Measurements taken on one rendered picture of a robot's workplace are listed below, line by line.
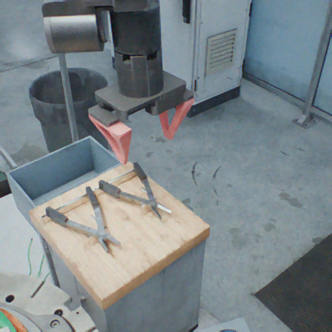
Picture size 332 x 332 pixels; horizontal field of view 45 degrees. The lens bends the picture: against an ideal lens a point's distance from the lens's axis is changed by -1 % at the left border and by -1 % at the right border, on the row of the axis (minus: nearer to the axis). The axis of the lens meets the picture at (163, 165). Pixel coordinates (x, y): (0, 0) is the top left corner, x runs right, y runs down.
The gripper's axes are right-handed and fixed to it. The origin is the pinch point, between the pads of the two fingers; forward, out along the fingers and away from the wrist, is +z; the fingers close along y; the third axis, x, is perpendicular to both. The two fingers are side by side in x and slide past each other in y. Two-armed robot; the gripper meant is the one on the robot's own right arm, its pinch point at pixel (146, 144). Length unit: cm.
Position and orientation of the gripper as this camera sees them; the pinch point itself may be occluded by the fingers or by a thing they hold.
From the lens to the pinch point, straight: 57.1
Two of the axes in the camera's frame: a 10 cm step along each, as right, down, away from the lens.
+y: -7.6, 4.4, -4.8
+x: 6.5, 4.6, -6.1
